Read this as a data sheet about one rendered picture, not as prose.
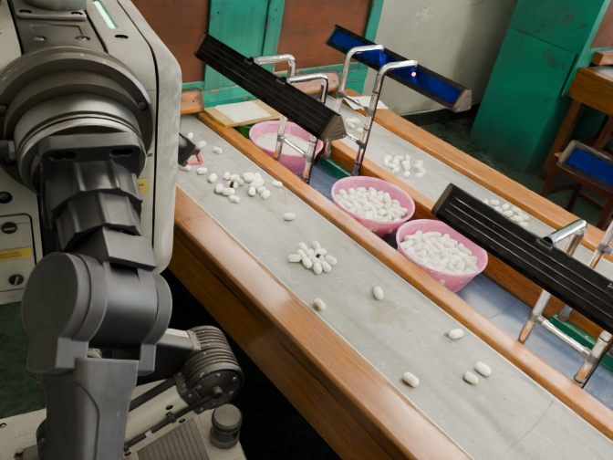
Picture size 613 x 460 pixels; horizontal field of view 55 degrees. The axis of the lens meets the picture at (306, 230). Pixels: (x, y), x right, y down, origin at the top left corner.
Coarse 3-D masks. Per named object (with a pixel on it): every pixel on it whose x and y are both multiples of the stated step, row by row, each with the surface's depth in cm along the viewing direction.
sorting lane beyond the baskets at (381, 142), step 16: (352, 112) 246; (352, 144) 221; (368, 144) 223; (384, 144) 226; (400, 144) 228; (416, 160) 219; (432, 160) 222; (400, 176) 206; (432, 176) 210; (448, 176) 213; (464, 176) 215; (432, 192) 201; (480, 192) 207; (528, 224) 194; (544, 224) 196; (576, 256) 182; (608, 272) 178
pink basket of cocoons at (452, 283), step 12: (408, 228) 176; (420, 228) 179; (432, 228) 180; (444, 228) 179; (396, 240) 168; (456, 240) 179; (480, 252) 172; (420, 264) 159; (480, 264) 169; (432, 276) 160; (444, 276) 159; (456, 276) 158; (468, 276) 159; (456, 288) 165
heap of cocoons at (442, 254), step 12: (408, 240) 173; (420, 240) 173; (432, 240) 175; (444, 240) 177; (408, 252) 167; (420, 252) 169; (432, 252) 169; (444, 252) 170; (456, 252) 173; (468, 252) 173; (432, 264) 165; (444, 264) 166; (456, 264) 170; (468, 264) 169
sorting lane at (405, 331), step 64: (192, 128) 209; (192, 192) 174; (256, 192) 181; (256, 256) 154; (384, 320) 142; (448, 320) 146; (448, 384) 129; (512, 384) 132; (512, 448) 117; (576, 448) 120
